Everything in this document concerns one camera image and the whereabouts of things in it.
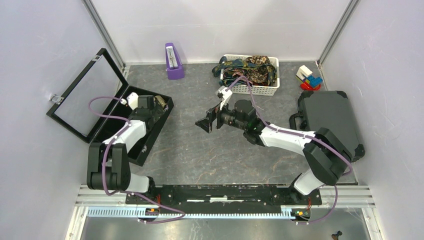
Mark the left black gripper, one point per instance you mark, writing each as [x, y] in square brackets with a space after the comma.
[156, 113]

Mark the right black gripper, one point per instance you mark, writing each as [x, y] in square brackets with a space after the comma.
[205, 123]

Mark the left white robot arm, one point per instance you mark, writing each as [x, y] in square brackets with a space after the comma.
[108, 166]

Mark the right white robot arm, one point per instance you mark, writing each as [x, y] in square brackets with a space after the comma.
[325, 154]

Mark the pile of patterned ties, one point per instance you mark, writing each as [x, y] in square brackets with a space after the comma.
[258, 70]

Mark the rolled gold tie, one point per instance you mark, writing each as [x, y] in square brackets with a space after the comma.
[161, 101]

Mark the black display box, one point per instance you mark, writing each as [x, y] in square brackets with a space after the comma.
[92, 94]

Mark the purple metronome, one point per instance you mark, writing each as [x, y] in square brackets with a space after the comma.
[174, 67]

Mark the white perforated basket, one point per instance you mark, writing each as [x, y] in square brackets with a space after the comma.
[240, 86]

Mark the colourful toy blocks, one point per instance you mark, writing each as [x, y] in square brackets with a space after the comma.
[308, 82]

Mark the dark grey hard case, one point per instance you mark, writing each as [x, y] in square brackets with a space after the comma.
[330, 109]

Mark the small black knob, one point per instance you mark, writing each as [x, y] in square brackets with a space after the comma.
[336, 235]

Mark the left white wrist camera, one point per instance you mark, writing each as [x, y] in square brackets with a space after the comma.
[130, 101]

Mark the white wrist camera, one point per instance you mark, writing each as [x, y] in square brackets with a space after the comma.
[130, 101]
[224, 94]

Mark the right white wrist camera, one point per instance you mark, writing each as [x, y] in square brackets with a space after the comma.
[224, 94]

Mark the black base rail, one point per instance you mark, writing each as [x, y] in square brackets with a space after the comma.
[231, 198]

